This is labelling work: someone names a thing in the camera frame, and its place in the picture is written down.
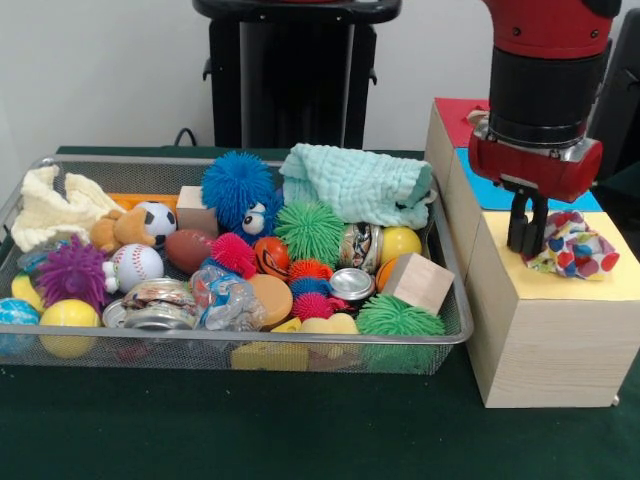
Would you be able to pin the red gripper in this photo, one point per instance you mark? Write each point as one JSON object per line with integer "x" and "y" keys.
{"x": 535, "y": 167}

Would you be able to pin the white cloth with colourful spots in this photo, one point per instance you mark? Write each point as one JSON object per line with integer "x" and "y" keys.
{"x": 575, "y": 247}

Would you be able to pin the mint green waffle cloth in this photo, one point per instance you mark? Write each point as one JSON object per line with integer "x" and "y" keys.
{"x": 350, "y": 185}

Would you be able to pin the green spiky rubber ball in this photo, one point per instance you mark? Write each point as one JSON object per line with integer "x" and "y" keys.
{"x": 310, "y": 232}
{"x": 400, "y": 320}

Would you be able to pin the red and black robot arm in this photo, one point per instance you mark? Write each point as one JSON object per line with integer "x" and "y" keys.
{"x": 545, "y": 75}

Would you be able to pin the wooden box with three holes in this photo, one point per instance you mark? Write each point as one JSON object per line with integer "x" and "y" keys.
{"x": 550, "y": 350}

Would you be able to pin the shallow metal mesh bin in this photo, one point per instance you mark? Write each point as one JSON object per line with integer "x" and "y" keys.
{"x": 175, "y": 356}

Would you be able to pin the plain wooden cube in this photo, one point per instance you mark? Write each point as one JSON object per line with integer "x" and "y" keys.
{"x": 417, "y": 282}

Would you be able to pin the blue spiky toy with eyes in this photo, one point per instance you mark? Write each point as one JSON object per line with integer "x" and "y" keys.
{"x": 235, "y": 180}

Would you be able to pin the dark green table cloth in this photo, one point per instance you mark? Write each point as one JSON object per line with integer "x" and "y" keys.
{"x": 300, "y": 430}

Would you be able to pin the white baseball with red stitching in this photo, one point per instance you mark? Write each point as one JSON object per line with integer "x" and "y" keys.
{"x": 137, "y": 260}

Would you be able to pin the purple spiky rubber ball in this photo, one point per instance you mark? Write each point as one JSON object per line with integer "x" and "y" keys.
{"x": 70, "y": 272}

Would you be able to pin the yellow foam ball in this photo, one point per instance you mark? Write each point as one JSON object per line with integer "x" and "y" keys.
{"x": 70, "y": 315}

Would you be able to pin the cream waffle cloth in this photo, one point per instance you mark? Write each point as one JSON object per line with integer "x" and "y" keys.
{"x": 50, "y": 210}

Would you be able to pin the light blue patterned ball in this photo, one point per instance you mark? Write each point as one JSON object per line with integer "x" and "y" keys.
{"x": 17, "y": 312}

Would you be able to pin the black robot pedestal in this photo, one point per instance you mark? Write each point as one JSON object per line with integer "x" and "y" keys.
{"x": 295, "y": 75}

